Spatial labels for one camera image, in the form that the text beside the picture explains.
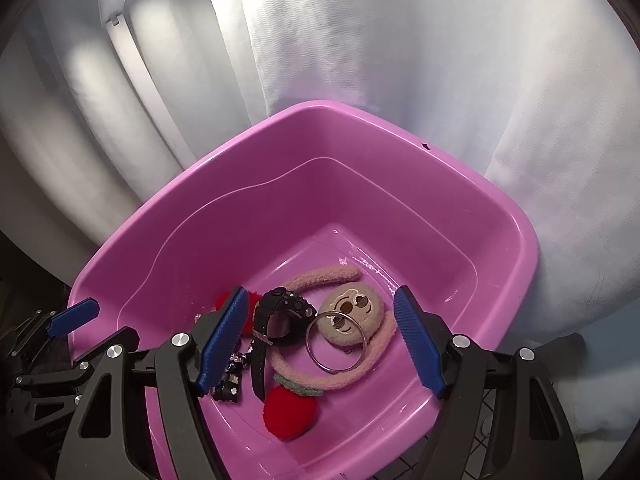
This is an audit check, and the white black checked cloth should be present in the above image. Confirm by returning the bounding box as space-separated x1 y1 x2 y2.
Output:
385 385 501 480

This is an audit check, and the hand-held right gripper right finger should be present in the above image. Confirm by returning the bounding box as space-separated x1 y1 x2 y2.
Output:
392 285 586 480

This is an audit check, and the pink plastic basin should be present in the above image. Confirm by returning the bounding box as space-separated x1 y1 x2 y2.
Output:
67 101 541 480

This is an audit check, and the silver bangle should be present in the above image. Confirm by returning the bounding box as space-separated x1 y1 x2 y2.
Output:
305 311 371 374

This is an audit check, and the pink plush bear headband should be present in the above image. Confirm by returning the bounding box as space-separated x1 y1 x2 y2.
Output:
272 266 401 393

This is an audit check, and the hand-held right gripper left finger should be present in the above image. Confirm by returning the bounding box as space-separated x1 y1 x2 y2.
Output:
55 286 249 480

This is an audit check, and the large red pompom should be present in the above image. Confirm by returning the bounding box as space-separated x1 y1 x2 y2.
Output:
263 385 319 442

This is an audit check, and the black wristwatch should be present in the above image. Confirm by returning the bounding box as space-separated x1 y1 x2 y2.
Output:
249 286 318 402

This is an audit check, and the black flower hair clip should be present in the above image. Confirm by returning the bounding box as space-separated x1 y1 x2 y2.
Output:
210 350 251 403

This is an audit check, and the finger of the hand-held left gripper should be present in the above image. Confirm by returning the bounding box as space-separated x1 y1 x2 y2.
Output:
10 299 101 361

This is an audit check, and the small red pompom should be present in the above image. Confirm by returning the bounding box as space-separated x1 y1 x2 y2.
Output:
215 290 263 336

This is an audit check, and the white curtain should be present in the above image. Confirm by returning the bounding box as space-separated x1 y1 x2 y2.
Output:
0 0 640 341

